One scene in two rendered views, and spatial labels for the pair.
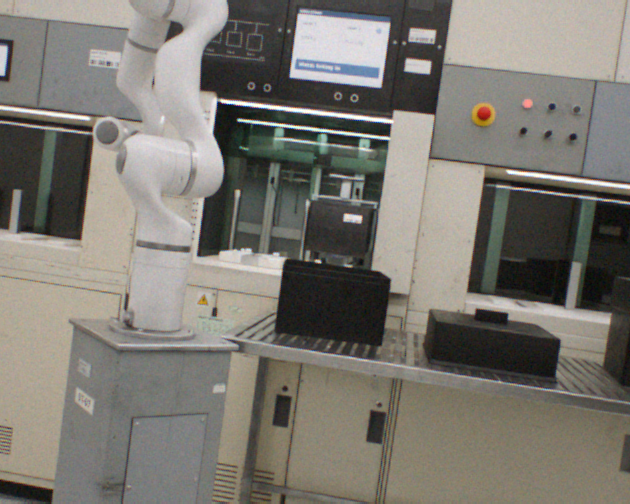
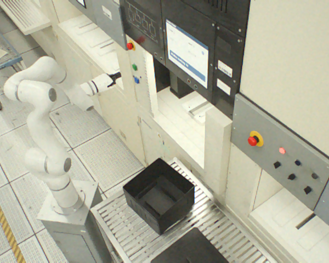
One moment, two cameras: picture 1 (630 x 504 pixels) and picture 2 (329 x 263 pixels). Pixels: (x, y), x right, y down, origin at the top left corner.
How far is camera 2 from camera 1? 2.22 m
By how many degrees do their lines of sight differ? 63
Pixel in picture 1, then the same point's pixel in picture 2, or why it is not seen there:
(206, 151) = (50, 165)
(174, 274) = (58, 196)
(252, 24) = (149, 18)
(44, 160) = not seen: hidden behind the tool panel
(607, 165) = not seen: outside the picture
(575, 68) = (324, 146)
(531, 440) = not seen: outside the picture
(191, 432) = (77, 237)
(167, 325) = (63, 206)
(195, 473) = (84, 245)
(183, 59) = (30, 128)
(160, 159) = (32, 167)
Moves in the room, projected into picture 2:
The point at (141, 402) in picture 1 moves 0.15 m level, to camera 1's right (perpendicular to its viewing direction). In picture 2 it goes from (54, 229) to (68, 247)
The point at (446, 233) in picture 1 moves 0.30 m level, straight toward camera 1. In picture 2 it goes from (239, 180) to (188, 212)
